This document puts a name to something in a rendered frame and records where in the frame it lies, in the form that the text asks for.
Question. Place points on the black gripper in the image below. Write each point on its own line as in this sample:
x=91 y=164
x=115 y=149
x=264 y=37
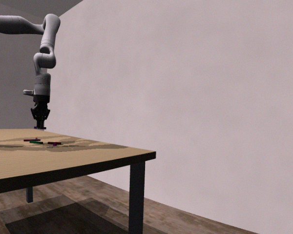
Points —
x=40 y=109

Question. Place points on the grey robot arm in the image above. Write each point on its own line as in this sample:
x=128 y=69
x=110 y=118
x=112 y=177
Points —
x=46 y=58

